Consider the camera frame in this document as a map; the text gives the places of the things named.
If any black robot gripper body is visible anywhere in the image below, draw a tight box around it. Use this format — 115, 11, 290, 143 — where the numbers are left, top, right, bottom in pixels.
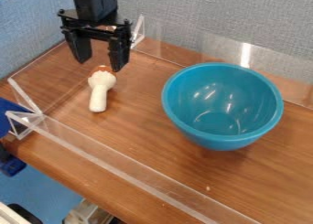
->
56, 0, 135, 48

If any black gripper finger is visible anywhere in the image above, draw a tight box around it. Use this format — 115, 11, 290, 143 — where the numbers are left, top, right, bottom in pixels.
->
62, 29, 92, 63
108, 37, 131, 72

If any white brown plush mushroom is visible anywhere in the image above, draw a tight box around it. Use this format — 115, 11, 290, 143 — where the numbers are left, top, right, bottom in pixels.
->
88, 65, 117, 112

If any blue plastic bowl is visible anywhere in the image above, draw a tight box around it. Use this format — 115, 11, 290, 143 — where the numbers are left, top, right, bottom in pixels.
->
161, 63, 283, 151

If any clear acrylic left barrier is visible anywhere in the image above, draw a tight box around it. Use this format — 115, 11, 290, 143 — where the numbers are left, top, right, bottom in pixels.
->
6, 40, 108, 114

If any clear acrylic barrier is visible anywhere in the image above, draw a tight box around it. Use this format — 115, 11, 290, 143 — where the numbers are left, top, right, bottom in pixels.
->
6, 40, 108, 114
133, 16, 313, 110
6, 111, 260, 224

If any clear acrylic front barrier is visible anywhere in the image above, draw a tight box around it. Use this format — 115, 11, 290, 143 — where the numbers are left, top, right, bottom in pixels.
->
6, 111, 260, 224

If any clear acrylic back barrier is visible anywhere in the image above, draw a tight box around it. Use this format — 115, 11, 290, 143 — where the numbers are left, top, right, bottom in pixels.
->
133, 16, 313, 110

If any blue clamp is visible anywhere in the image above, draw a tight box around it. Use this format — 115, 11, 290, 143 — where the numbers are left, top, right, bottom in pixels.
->
0, 97, 28, 177

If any clear box under table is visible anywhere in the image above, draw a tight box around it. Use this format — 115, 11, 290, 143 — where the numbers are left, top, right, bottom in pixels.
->
62, 199, 119, 224

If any black white object bottom left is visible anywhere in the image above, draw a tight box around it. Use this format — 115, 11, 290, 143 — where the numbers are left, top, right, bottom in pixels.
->
0, 202, 42, 224

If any clear acrylic corner bracket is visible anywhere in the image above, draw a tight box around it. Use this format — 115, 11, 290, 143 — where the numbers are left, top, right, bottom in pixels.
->
131, 15, 144, 48

